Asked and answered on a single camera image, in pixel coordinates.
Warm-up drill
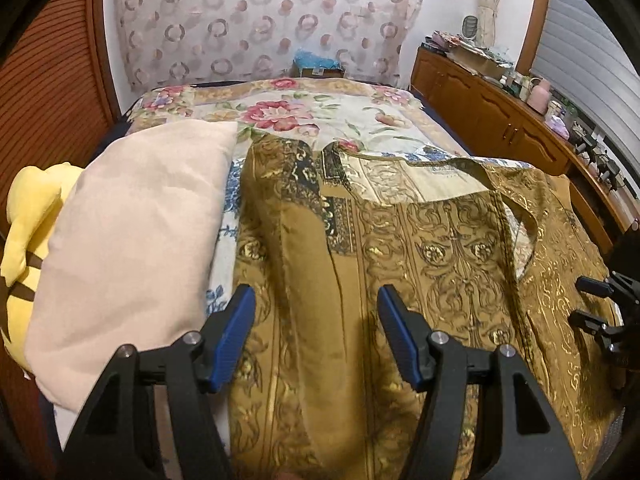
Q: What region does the gold patterned garment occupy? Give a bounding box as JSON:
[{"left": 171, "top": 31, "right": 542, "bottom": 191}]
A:
[{"left": 227, "top": 132, "right": 626, "bottom": 480}]

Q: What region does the group of small jars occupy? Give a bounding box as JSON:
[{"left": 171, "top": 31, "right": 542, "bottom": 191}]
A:
[{"left": 509, "top": 72, "right": 531, "bottom": 102}]

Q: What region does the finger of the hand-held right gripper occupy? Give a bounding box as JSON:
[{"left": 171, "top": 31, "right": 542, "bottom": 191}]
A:
[
  {"left": 568, "top": 309, "right": 640, "bottom": 363},
  {"left": 575, "top": 271, "right": 640, "bottom": 307}
]

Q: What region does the circle patterned sheer curtain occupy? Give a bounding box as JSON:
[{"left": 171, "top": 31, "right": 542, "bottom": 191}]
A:
[{"left": 114, "top": 0, "right": 428, "bottom": 93}]

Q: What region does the red floral bedspread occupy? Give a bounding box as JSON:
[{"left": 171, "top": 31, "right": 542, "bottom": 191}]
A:
[{"left": 122, "top": 77, "right": 476, "bottom": 161}]

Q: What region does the cream tied curtain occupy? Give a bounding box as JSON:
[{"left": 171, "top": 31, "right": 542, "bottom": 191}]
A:
[{"left": 475, "top": 0, "right": 507, "bottom": 47}]

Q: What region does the blue floral bed sheet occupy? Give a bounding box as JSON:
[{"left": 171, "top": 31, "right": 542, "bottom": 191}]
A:
[{"left": 202, "top": 142, "right": 531, "bottom": 321}]

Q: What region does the wooden slatted wardrobe door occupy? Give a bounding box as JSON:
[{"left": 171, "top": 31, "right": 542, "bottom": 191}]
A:
[{"left": 0, "top": 0, "right": 122, "bottom": 241}]

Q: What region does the yellow plush toy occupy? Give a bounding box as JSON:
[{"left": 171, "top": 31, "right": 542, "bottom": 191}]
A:
[{"left": 0, "top": 161, "right": 86, "bottom": 376}]

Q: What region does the wooden window frame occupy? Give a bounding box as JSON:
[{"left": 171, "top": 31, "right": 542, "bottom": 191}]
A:
[{"left": 515, "top": 0, "right": 557, "bottom": 77}]

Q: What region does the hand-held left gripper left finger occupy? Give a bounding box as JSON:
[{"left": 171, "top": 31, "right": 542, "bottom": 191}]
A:
[{"left": 60, "top": 284, "right": 257, "bottom": 480}]

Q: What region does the wooden cabinet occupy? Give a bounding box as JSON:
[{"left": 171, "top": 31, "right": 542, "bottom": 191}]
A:
[{"left": 410, "top": 46, "right": 640, "bottom": 256}]

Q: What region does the black gadget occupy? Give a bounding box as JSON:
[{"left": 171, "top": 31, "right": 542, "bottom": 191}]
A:
[
  {"left": 571, "top": 127, "right": 604, "bottom": 157},
  {"left": 596, "top": 152, "right": 625, "bottom": 192}
]

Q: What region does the purple soft item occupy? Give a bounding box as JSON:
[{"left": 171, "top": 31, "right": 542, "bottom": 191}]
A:
[{"left": 545, "top": 114, "right": 572, "bottom": 141}]

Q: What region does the open cardboard box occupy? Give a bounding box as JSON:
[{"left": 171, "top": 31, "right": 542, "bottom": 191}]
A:
[{"left": 452, "top": 47, "right": 512, "bottom": 79}]

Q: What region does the pink pillow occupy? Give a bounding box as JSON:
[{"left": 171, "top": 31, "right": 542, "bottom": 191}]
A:
[{"left": 22, "top": 121, "right": 238, "bottom": 411}]

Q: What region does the pink jug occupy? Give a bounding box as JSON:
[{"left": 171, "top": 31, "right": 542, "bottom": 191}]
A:
[{"left": 527, "top": 77, "right": 554, "bottom": 114}]

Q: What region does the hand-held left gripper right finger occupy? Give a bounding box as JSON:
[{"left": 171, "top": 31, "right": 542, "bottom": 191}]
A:
[{"left": 376, "top": 285, "right": 583, "bottom": 480}]

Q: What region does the blue crumpled cloth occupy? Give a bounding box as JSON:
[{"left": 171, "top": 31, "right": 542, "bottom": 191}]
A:
[{"left": 292, "top": 49, "right": 346, "bottom": 72}]

